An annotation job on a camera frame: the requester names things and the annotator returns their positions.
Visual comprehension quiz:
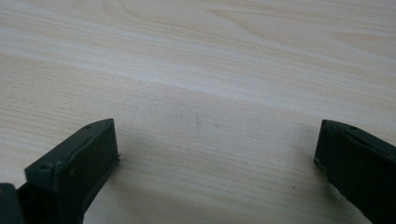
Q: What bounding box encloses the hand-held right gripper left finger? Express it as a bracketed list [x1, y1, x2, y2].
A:
[17, 118, 121, 224]

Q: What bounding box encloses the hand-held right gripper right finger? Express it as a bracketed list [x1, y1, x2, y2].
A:
[313, 119, 396, 224]

